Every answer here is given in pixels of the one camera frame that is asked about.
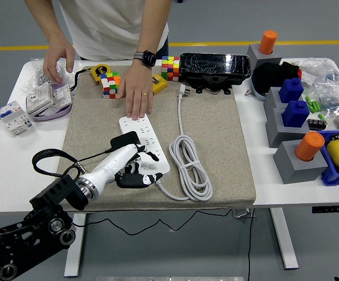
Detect person's left hand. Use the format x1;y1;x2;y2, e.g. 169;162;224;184
115;63;155;120

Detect person's right hand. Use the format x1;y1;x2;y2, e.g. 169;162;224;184
42;39;76;85

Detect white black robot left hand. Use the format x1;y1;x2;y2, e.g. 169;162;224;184
80;142;164;201

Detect black plug adapter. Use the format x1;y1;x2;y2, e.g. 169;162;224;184
110;131;142;150

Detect white power strip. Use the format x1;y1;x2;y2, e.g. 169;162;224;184
118;114;170;182

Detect thin black adapter cord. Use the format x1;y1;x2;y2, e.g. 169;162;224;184
71;148;237;236

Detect clear bag of metal nuts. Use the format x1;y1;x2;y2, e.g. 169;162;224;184
19;57;81;94

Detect puzzle cube white tiles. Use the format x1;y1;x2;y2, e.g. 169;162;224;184
100;71;122;100

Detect black wristwatch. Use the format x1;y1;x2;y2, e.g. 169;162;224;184
133;50;157;68

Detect puzzle cube yellow tiles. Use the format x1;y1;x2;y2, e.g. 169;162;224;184
161;56;181;82

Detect yellow tape measure black label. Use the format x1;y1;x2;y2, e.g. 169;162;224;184
69;64;113;86

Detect white table leg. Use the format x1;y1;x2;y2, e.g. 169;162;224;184
270;207;299;269
63;213;87;278

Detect person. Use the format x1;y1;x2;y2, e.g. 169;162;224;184
24;0;173;120

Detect black table control panel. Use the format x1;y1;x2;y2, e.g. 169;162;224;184
311;205;339;214

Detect white blue circuit breaker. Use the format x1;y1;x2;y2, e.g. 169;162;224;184
0;101;34;136

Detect black cracked-screen device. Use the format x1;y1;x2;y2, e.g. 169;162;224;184
178;52;251;96

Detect grey-brown mat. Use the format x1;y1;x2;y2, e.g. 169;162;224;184
51;64;257;212

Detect blue plastic bin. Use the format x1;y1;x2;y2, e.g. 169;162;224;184
316;129;339;187

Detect grey block holder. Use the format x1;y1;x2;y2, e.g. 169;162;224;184
246;43;283;70
273;140;328;184
265;108;310;149
263;87;286;112

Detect black cloth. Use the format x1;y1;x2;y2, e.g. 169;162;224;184
252;61;300;96

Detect orange cylinder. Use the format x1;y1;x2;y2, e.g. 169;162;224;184
258;30;278;56
294;131;326;162

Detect blue block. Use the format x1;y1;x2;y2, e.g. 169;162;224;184
278;77;304;104
281;100;310;128

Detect black component strip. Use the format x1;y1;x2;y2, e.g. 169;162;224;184
307;118;328;132

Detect green plastic pegs pile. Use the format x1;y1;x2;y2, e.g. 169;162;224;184
304;95;323;114

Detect clear bag of blue parts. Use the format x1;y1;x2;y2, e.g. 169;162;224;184
315;84;339;118

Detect clear bag of small parts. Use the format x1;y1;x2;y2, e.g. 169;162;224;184
296;57;339;88

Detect white wall socket panel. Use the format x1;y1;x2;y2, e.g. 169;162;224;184
25;82;54;115
50;83;72;108

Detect white power strip cord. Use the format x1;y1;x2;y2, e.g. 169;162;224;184
156;83;214;202

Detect black hanging cable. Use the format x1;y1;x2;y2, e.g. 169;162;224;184
246;209;255;281

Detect grey metal table bracket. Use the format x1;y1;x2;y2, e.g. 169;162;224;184
232;208;255;219

